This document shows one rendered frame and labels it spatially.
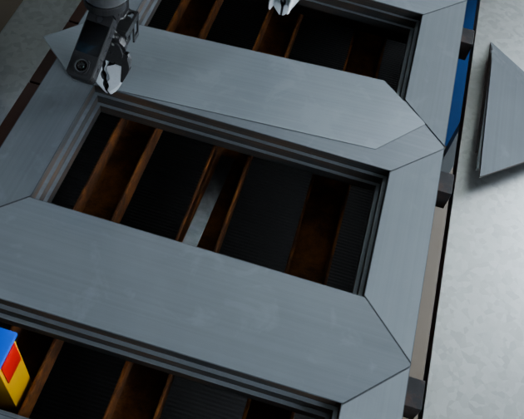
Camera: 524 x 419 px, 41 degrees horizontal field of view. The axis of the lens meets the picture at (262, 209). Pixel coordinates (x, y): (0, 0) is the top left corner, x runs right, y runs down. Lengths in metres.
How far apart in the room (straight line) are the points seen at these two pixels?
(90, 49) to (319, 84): 0.45
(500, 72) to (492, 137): 0.20
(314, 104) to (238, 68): 0.16
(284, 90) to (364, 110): 0.16
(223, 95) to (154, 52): 0.16
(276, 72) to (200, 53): 0.15
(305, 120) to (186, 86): 0.23
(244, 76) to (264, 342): 0.54
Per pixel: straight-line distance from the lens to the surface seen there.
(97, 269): 1.13
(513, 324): 1.36
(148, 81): 1.36
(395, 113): 1.39
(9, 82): 1.64
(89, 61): 1.19
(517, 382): 1.31
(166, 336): 1.07
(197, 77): 1.37
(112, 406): 1.20
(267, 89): 1.37
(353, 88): 1.41
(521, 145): 1.56
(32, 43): 1.72
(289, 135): 1.30
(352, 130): 1.33
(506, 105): 1.62
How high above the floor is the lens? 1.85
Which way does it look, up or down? 56 degrees down
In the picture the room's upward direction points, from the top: 13 degrees clockwise
